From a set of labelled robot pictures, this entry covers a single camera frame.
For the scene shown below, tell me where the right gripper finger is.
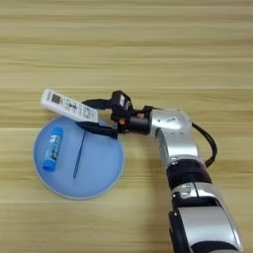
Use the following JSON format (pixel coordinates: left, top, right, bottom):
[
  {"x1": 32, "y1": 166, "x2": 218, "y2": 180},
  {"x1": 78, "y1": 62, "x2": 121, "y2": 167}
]
[
  {"x1": 81, "y1": 98, "x2": 114, "y2": 111},
  {"x1": 74, "y1": 121, "x2": 119, "y2": 140}
]

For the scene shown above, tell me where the white remote control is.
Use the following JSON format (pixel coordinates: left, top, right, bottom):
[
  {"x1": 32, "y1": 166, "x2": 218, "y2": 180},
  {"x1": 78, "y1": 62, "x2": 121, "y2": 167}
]
[{"x1": 40, "y1": 88, "x2": 100, "y2": 125}]

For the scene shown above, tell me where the round blue plate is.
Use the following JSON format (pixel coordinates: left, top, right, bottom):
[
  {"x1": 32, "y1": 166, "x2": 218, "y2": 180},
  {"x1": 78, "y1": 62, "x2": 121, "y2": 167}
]
[{"x1": 32, "y1": 116, "x2": 127, "y2": 201}]

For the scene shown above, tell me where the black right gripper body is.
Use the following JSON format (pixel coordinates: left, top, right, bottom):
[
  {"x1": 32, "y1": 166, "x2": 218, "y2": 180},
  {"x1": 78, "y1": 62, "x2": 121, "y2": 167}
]
[{"x1": 110, "y1": 106, "x2": 154, "y2": 135}]

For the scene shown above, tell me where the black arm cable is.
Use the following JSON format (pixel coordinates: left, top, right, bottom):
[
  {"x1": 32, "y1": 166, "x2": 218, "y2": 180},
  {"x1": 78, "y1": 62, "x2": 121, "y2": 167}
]
[{"x1": 191, "y1": 122, "x2": 218, "y2": 169}]

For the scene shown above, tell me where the blue glue stick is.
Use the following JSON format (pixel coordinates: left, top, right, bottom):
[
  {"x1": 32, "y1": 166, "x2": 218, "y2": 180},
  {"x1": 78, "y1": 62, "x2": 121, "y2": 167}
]
[{"x1": 42, "y1": 126, "x2": 64, "y2": 173}]

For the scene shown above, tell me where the small black box white label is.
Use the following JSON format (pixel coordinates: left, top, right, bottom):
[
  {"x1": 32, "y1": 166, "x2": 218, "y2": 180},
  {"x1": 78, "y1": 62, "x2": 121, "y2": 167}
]
[{"x1": 110, "y1": 90, "x2": 134, "y2": 113}]

